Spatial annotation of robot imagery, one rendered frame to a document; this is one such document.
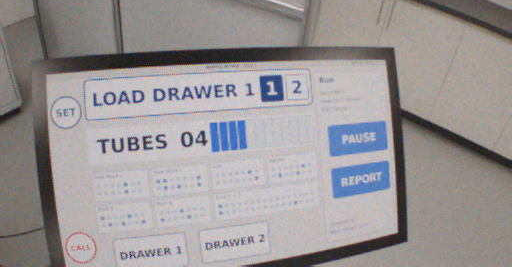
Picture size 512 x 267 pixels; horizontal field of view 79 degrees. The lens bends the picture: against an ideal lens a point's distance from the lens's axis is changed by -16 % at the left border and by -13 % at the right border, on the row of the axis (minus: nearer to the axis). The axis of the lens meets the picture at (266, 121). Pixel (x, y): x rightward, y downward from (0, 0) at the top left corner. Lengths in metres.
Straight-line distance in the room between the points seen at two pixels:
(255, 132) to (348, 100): 0.14
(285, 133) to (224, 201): 0.12
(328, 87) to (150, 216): 0.29
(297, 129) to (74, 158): 0.29
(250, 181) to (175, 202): 0.10
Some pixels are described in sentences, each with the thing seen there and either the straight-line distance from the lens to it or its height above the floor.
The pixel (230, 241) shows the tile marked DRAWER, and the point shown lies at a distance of 0.49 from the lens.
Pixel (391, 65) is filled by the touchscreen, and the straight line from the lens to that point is 0.58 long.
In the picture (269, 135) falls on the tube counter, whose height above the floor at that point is 1.11.
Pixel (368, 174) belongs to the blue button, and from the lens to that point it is 0.55.
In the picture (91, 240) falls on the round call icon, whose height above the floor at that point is 1.02.
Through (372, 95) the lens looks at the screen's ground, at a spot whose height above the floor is 1.14.
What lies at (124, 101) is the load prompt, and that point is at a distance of 0.46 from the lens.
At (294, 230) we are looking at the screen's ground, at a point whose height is 1.01.
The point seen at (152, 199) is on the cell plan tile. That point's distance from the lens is 0.47.
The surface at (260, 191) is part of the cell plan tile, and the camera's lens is 0.48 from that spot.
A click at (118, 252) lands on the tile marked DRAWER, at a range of 0.49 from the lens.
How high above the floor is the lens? 1.41
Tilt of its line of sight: 37 degrees down
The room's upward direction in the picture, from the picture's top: 8 degrees clockwise
